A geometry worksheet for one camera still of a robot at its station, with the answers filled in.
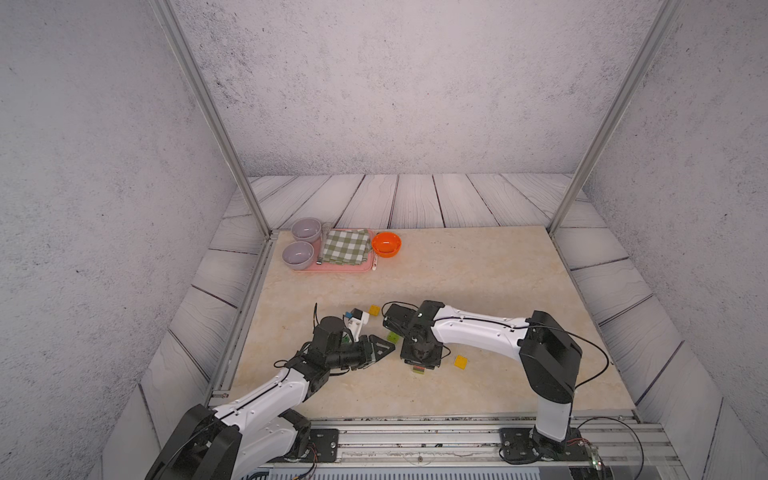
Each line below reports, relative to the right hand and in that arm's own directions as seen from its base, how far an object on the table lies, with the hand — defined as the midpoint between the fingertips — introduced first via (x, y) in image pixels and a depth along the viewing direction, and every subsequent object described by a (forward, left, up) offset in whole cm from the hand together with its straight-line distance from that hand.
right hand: (414, 370), depth 83 cm
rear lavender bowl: (+54, +41, +1) cm, 67 cm away
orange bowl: (+47, +9, 0) cm, 48 cm away
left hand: (+1, +5, +8) cm, 10 cm away
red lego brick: (0, -1, 0) cm, 1 cm away
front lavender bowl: (+41, +41, +1) cm, 58 cm away
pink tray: (+38, +33, -2) cm, 51 cm away
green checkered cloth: (+47, +24, -1) cm, 53 cm away
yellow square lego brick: (+3, -14, -3) cm, 14 cm away
